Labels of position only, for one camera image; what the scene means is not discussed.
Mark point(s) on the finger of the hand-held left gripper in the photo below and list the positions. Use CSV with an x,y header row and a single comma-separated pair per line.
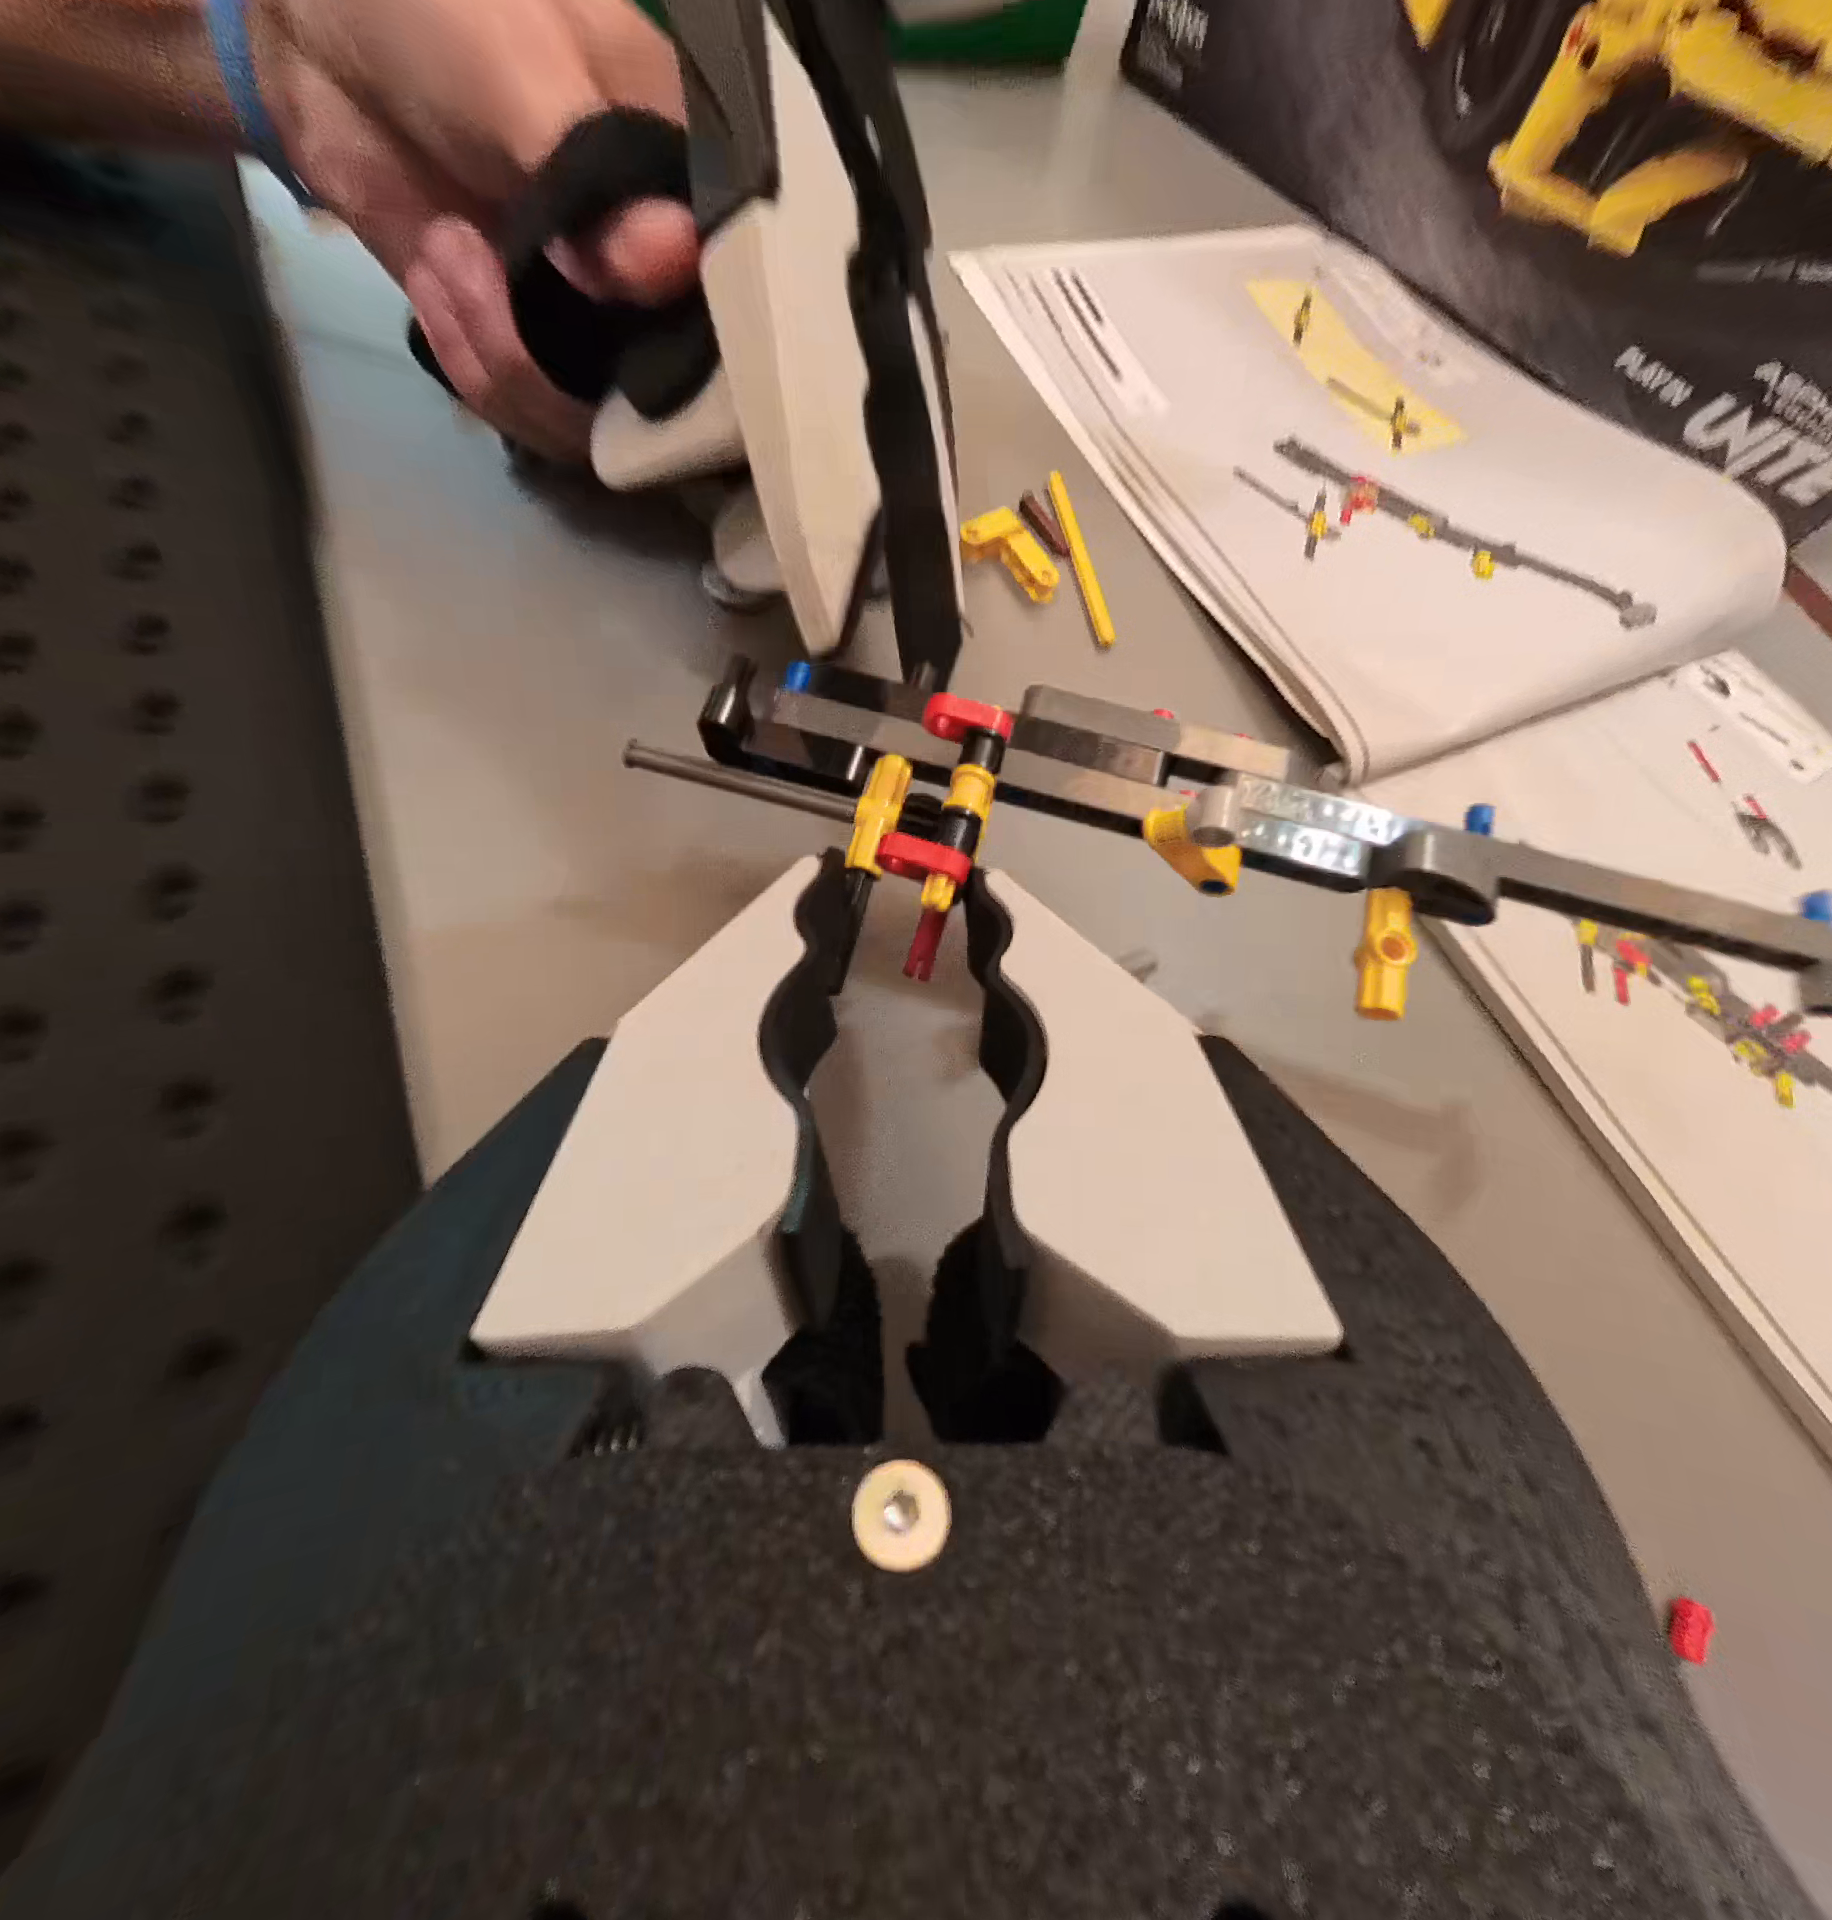
x,y
788,420
939,480

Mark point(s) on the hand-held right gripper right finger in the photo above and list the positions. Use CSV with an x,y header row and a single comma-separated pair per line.
x,y
1171,1201

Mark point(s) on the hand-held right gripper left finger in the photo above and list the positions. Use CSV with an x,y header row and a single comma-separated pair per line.
x,y
645,1201

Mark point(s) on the long grey lego beam assembly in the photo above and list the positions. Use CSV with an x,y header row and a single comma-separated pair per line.
x,y
1095,735

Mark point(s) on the yellow L-shaped lego beam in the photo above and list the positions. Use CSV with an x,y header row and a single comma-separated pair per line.
x,y
1006,547

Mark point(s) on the brown lego connector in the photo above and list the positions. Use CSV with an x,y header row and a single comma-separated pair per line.
x,y
1044,521

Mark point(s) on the long yellow lego axle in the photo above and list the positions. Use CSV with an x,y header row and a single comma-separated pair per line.
x,y
1081,562

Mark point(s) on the grey lego wheel hub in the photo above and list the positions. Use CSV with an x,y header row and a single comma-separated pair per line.
x,y
736,576

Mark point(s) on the open lego instruction booklet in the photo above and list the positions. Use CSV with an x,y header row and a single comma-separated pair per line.
x,y
1455,600

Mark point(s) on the lego box yellow car picture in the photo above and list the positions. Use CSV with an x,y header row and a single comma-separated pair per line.
x,y
1380,180

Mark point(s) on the red lego pin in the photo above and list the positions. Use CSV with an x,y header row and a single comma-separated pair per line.
x,y
1691,1632

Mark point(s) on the person's left hand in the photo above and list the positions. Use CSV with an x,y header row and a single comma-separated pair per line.
x,y
406,106

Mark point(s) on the green plastic bin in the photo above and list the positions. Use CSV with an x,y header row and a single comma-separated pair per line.
x,y
991,36

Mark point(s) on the blue wristband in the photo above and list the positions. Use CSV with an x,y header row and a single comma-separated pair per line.
x,y
234,75

